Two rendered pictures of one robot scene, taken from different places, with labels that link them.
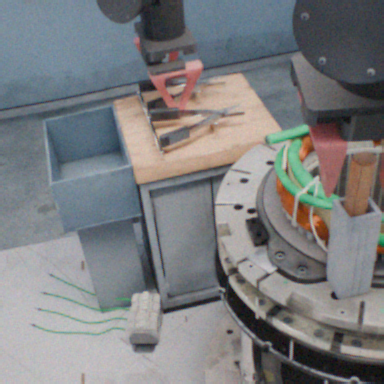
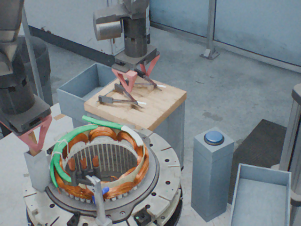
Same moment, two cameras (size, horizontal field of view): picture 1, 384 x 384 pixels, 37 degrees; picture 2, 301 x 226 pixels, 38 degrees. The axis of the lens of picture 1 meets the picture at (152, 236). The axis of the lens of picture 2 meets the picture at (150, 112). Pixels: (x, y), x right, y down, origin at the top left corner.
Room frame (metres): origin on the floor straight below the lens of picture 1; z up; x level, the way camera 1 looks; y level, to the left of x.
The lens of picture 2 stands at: (0.00, -0.71, 1.72)
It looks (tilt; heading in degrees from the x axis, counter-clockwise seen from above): 37 degrees down; 39
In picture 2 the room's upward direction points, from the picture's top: 2 degrees counter-clockwise
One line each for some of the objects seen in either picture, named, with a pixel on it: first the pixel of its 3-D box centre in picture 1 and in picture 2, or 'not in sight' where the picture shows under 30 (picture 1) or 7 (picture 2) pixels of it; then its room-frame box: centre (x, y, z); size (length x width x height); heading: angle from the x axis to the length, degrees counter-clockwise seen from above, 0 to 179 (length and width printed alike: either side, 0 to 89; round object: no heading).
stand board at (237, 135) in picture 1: (193, 124); (136, 100); (0.70, -0.09, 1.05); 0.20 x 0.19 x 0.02; 94
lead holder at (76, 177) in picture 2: not in sight; (86, 175); (0.33, -0.30, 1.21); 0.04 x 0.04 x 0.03; 2
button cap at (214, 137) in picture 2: not in sight; (214, 136); (0.72, -0.32, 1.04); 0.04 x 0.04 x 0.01
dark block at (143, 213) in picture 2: not in sight; (142, 217); (0.39, -0.36, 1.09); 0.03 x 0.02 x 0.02; 169
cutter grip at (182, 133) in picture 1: (174, 136); (106, 99); (0.63, -0.05, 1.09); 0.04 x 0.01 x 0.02; 109
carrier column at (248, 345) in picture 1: (251, 332); not in sight; (0.44, -0.10, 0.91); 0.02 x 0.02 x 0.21
